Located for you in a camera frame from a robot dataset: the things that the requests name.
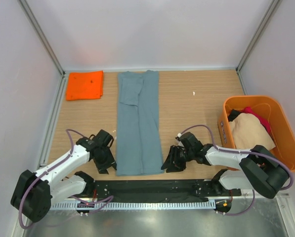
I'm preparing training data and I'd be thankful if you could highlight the black garment in basket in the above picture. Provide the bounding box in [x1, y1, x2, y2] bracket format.
[227, 109, 242, 122]

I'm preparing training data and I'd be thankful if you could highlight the orange plastic basket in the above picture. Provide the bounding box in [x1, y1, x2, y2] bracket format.
[217, 95, 295, 172]

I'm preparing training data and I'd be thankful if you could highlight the blue grey t shirt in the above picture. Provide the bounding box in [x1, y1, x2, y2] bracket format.
[116, 70, 163, 176]

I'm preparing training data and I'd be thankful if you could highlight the right aluminium corner post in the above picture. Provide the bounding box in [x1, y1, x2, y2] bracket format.
[236, 0, 282, 75]

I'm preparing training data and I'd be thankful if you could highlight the beige t shirt in basket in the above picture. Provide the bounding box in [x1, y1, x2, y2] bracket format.
[229, 113, 276, 150]

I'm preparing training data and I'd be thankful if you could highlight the aluminium corner post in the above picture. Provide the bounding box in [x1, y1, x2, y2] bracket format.
[17, 0, 65, 77]
[236, 0, 282, 75]

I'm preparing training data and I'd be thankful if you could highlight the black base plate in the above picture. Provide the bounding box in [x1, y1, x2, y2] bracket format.
[95, 179, 242, 203]

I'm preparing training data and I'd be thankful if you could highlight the red t shirt in basket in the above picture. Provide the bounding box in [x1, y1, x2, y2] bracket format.
[242, 107, 271, 134]

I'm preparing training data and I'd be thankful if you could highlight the left aluminium corner post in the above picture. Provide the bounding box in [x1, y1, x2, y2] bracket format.
[17, 0, 65, 77]

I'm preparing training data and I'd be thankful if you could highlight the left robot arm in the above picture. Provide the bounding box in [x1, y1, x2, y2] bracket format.
[10, 130, 117, 223]

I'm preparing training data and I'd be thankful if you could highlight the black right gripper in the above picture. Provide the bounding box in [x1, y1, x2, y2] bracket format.
[161, 145, 194, 173]

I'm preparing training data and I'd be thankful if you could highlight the white slotted cable duct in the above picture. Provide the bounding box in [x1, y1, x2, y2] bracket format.
[50, 199, 216, 211]

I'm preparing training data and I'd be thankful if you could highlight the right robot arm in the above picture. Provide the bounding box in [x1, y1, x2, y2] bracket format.
[161, 132, 291, 199]

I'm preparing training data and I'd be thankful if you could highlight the folded orange t shirt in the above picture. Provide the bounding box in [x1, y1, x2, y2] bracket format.
[65, 71, 104, 101]

